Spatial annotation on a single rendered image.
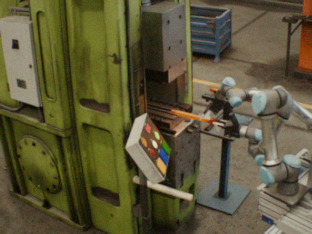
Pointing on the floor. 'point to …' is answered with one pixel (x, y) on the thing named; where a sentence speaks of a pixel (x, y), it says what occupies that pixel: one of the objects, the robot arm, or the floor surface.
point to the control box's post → (144, 201)
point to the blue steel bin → (210, 29)
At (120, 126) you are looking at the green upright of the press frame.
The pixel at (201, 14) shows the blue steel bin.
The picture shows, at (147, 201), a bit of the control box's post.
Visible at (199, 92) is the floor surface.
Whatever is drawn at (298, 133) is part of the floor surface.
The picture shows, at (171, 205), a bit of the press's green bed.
